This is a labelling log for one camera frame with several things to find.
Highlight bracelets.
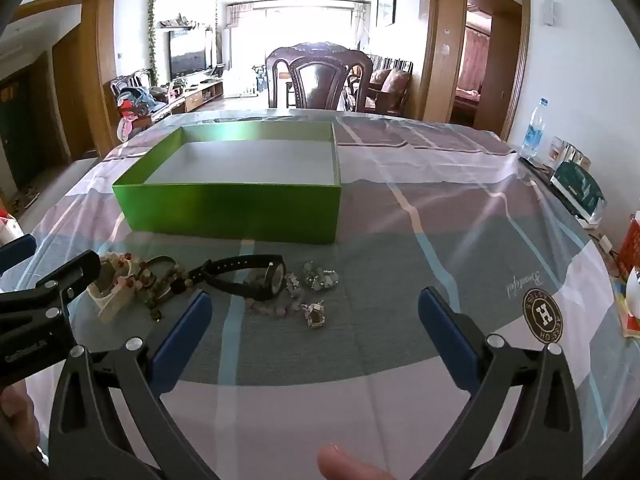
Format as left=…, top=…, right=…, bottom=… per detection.
left=201, top=254, right=289, bottom=302

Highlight green vine garland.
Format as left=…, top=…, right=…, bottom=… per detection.
left=146, top=0, right=162, bottom=87

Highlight pink bead bracelet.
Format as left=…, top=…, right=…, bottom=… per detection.
left=249, top=291, right=307, bottom=317

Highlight red and white bead bracelet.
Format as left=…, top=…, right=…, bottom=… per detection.
left=99, top=252, right=151, bottom=292

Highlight clear plastic water bottle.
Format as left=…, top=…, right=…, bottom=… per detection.
left=519, top=98, right=550, bottom=161

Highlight white and red bag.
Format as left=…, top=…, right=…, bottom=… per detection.
left=0, top=212, right=26, bottom=242

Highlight dark wooden dining chair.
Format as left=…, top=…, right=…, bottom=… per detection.
left=265, top=44, right=376, bottom=112

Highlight green cardboard box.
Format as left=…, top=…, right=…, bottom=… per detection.
left=111, top=121, right=344, bottom=246

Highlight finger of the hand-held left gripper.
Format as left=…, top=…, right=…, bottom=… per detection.
left=0, top=234, right=39, bottom=277
left=27, top=250, right=103, bottom=313

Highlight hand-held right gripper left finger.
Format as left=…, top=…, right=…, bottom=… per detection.
left=47, top=289, right=215, bottom=480

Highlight silver and brown brooch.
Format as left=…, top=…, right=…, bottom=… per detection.
left=301, top=300, right=327, bottom=332

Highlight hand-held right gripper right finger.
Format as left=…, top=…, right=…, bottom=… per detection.
left=416, top=286, right=586, bottom=480

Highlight framed wall picture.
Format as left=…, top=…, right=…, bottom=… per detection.
left=375, top=0, right=399, bottom=29

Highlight brown bead bracelet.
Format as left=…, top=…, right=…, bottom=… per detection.
left=135, top=256, right=202, bottom=324

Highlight wooden sofa with cushions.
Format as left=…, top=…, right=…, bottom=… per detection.
left=364, top=54, right=414, bottom=117

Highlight person's left hand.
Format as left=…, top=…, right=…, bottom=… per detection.
left=0, top=381, right=45, bottom=467

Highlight flat screen television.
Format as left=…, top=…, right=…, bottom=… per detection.
left=168, top=29, right=209, bottom=79

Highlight wooden armchair with toys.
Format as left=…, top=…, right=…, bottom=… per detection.
left=109, top=69, right=172, bottom=133

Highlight small white cartons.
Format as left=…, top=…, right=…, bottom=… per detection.
left=546, top=137, right=592, bottom=171

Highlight red box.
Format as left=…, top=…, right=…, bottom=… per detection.
left=617, top=212, right=640, bottom=282

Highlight wooden television cabinet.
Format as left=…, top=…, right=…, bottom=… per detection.
left=165, top=80, right=226, bottom=114

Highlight person's right hand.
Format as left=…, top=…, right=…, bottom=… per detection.
left=317, top=442, right=397, bottom=480

